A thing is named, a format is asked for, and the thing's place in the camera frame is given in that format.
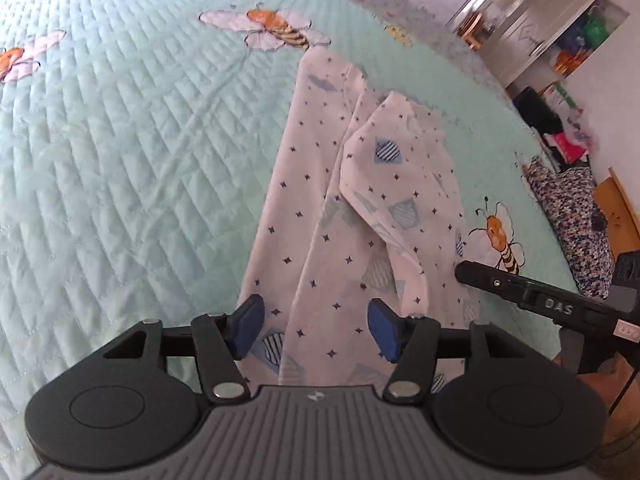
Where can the dark patterned cloth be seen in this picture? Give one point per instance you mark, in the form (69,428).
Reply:
(575,220)

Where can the wooden chair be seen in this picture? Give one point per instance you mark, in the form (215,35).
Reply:
(472,30)

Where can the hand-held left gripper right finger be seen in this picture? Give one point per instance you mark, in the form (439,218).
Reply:
(382,327)

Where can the green and white box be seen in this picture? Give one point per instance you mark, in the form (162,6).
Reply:
(562,97)

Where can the white star print shirt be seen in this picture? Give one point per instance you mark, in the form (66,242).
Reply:
(350,210)

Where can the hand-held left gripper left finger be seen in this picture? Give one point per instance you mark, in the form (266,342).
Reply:
(247,322)

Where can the mint quilted bee bedspread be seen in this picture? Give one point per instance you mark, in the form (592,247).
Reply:
(125,160)

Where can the white room door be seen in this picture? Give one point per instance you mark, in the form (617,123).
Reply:
(525,25)

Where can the wooden dresser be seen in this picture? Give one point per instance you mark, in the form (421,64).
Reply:
(617,210)

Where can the person's right hand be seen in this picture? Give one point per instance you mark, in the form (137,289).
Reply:
(617,387)

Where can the colourful hanging bags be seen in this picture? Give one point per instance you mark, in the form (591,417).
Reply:
(582,40)

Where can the black armchair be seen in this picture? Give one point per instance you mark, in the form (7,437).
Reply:
(535,110)

